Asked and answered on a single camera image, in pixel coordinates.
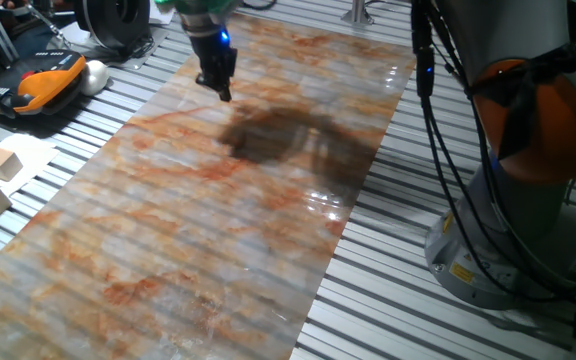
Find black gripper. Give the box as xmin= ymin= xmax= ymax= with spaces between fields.
xmin=187 ymin=27 xmax=239 ymax=104

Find white round object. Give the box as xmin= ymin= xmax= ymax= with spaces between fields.
xmin=78 ymin=59 xmax=111 ymax=97

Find black round device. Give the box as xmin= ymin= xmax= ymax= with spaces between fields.
xmin=72 ymin=0 xmax=152 ymax=51

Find marble pattern sheet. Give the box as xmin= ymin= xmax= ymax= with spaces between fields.
xmin=0 ymin=12 xmax=417 ymax=360

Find orange and black teach pendant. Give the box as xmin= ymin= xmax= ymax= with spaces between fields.
xmin=0 ymin=49 xmax=88 ymax=120

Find white paper sheet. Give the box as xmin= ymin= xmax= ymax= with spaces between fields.
xmin=0 ymin=133 xmax=60 ymax=199

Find tan wooden cube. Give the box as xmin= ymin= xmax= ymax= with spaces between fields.
xmin=0 ymin=147 xmax=24 ymax=182

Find black wrist cable bundle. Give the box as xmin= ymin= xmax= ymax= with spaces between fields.
xmin=241 ymin=0 xmax=279 ymax=11

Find metal post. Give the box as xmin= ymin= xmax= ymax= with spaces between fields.
xmin=340 ymin=0 xmax=375 ymax=26

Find black inline cable connector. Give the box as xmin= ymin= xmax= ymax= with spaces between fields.
xmin=410 ymin=0 xmax=438 ymax=100

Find black strap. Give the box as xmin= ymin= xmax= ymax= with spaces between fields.
xmin=472 ymin=42 xmax=576 ymax=161

